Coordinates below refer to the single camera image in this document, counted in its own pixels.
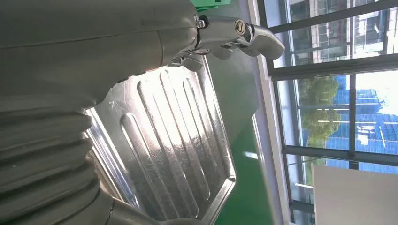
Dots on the blue-roofed building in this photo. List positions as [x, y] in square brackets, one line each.
[373, 130]

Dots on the white panel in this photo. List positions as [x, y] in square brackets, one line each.
[354, 198]

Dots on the steel scale tray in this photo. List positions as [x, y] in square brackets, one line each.
[168, 130]

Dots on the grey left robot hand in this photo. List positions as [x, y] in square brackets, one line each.
[93, 46]

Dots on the pale multi-storey building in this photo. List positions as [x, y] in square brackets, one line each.
[329, 34]

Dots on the dark window frame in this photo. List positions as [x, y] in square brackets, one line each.
[311, 66]

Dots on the green tree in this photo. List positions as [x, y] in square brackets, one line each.
[320, 124]

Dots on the dark green table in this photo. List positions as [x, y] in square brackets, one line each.
[233, 93]

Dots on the green conveyor belt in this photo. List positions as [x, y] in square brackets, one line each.
[248, 186]

